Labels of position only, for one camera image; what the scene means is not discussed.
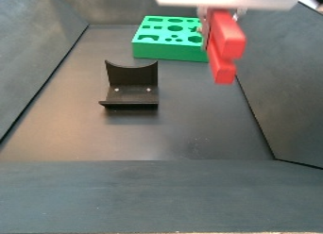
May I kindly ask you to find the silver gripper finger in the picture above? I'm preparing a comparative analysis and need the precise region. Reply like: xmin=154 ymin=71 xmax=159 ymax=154
xmin=233 ymin=8 xmax=247 ymax=22
xmin=197 ymin=7 xmax=210 ymax=49

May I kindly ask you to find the red double-square block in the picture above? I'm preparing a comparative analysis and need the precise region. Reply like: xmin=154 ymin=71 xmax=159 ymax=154
xmin=207 ymin=9 xmax=246 ymax=84

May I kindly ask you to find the green foam shape board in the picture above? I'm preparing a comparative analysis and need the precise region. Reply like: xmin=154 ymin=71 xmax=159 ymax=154
xmin=131 ymin=15 xmax=209 ymax=62

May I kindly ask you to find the black curved holder stand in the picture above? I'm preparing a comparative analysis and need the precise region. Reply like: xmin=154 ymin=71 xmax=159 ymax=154
xmin=99 ymin=60 xmax=159 ymax=108

